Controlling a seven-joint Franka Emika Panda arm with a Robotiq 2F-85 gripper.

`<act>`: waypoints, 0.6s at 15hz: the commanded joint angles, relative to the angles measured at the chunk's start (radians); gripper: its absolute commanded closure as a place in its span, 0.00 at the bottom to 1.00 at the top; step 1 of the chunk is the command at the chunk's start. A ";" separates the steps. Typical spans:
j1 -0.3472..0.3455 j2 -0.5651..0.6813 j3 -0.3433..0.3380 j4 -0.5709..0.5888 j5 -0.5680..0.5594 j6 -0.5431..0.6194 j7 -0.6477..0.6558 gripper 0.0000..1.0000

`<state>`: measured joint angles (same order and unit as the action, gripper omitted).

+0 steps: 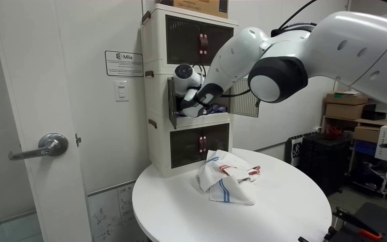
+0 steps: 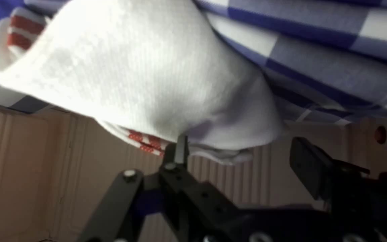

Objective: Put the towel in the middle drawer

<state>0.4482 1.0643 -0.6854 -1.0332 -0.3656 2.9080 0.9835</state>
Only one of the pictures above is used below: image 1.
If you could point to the white towel red stripes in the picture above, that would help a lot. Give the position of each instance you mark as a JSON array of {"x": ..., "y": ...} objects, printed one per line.
[
  {"x": 194, "y": 112},
  {"x": 254, "y": 171},
  {"x": 207, "y": 179}
]

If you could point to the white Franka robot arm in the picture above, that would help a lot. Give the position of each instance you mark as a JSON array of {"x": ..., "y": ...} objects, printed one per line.
[{"x": 359, "y": 49}]

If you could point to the white towel blue stripes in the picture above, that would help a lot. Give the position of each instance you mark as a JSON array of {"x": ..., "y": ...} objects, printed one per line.
[
  {"x": 235, "y": 196},
  {"x": 215, "y": 158}
]

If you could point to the blue checkered cloth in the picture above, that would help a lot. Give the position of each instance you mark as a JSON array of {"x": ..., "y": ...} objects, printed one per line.
[{"x": 220, "y": 110}]

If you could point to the white three-compartment cabinet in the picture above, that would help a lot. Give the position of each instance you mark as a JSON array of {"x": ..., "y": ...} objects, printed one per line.
[{"x": 157, "y": 149}]

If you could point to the wide brown cardboard box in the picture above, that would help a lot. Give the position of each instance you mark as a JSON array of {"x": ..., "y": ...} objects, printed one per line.
[{"x": 198, "y": 6}]

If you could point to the metal door latch plate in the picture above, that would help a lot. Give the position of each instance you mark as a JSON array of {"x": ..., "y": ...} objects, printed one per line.
[{"x": 78, "y": 140}]

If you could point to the white panel with sketches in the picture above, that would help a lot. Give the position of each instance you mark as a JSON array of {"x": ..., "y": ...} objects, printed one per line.
[{"x": 108, "y": 216}]

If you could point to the black plastic crate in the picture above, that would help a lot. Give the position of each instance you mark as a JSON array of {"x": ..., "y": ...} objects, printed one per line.
[{"x": 323, "y": 163}]

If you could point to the medium cardboard box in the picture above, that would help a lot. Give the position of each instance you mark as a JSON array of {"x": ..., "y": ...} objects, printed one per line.
[{"x": 343, "y": 112}]

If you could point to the flat cardboard box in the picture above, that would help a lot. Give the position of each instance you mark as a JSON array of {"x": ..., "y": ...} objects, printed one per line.
[{"x": 343, "y": 100}]

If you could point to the white door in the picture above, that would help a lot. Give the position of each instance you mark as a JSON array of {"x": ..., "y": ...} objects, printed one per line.
[{"x": 36, "y": 68}]

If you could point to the small cardboard box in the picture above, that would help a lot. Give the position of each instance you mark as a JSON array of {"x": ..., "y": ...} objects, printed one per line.
[{"x": 366, "y": 135}]

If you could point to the blue storage box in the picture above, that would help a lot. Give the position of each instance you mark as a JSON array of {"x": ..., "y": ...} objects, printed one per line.
[{"x": 364, "y": 150}]

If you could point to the black case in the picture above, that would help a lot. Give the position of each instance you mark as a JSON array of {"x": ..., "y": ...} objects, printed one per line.
[{"x": 375, "y": 115}]

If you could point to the dark grey mat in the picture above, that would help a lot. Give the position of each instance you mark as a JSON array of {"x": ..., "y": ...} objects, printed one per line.
[{"x": 386, "y": 220}]

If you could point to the white light switch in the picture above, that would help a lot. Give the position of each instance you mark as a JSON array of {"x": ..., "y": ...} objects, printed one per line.
[{"x": 121, "y": 92}]

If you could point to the framed wall sign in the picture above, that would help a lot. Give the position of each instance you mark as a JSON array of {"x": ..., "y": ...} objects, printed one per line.
[{"x": 124, "y": 65}]

